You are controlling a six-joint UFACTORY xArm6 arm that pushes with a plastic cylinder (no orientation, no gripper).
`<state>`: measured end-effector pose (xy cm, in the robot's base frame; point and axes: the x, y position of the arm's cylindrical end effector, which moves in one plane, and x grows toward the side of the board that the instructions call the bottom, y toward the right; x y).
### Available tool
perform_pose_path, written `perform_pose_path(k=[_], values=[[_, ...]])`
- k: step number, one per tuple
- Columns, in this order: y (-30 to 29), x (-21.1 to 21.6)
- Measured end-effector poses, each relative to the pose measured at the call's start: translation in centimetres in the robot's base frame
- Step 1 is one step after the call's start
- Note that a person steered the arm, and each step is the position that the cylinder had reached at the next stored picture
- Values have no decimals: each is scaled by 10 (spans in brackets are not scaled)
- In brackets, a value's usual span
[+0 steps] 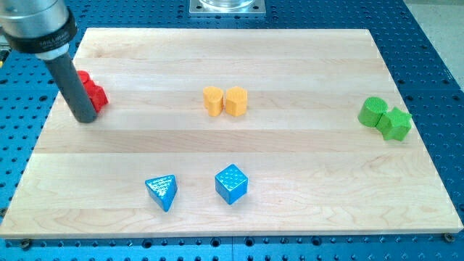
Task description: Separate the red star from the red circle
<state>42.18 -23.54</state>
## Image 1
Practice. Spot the red star block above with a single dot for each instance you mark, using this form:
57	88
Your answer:
96	94

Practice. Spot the red circle block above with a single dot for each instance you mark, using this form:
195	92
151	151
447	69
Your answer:
84	76

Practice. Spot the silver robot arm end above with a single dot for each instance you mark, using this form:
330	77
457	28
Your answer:
44	28

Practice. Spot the green circle block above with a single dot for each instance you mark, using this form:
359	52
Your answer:
371	111

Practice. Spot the green star block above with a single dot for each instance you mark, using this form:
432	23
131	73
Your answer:
394	124

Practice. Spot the light wooden board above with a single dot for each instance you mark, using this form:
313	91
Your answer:
313	169

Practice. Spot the yellow hexagon block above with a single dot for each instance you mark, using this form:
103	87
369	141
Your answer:
236	101

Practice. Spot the yellow heart block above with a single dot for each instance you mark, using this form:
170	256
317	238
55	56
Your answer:
213	100

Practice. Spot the blue cube block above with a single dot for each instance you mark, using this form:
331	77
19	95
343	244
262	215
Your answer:
231	184

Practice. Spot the blue triangle block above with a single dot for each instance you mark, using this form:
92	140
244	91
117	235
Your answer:
162	190

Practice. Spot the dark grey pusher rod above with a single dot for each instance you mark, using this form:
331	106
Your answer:
71	88

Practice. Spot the left board clamp screw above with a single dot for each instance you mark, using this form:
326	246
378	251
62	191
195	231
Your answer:
25	244

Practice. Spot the board clamp screw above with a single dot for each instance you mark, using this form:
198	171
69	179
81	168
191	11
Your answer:
448	237
25	244

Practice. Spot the right board clamp screw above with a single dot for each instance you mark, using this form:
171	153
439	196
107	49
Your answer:
448	237

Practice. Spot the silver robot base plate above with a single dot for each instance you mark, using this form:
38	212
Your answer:
211	8

